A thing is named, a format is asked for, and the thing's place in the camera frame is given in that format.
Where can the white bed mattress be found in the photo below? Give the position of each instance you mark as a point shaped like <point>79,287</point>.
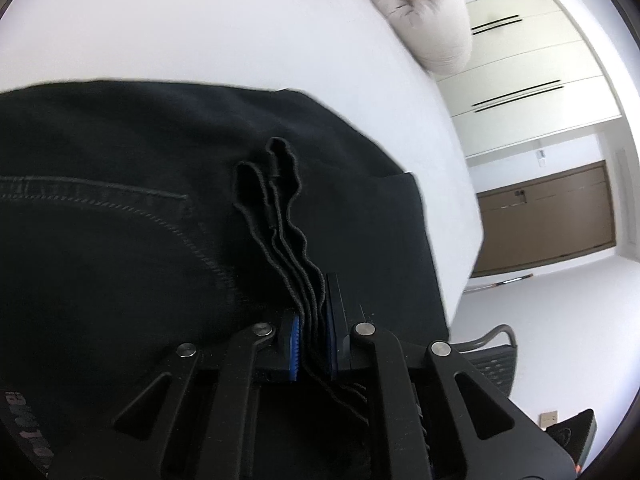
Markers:
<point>200,20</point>

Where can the white wardrobe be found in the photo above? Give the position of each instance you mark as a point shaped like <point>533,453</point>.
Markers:
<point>525,60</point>

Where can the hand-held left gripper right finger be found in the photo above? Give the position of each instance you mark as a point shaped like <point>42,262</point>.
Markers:
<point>330,340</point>

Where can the wall socket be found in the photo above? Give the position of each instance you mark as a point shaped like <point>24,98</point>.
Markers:
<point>548,417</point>

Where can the black object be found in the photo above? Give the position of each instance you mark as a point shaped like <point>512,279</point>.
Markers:
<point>572,435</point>

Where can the brown wooden door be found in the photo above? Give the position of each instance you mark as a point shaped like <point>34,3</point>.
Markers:
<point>545,220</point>

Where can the beige folded duvet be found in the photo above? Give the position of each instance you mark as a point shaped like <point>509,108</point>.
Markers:
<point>425,15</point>

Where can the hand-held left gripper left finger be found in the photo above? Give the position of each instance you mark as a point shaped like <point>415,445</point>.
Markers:
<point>295,345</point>

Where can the black denim pants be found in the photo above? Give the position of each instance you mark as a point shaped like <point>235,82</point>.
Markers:
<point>125,260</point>

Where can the grey mesh chair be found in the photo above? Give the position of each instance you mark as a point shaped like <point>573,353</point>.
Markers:
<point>492,365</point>

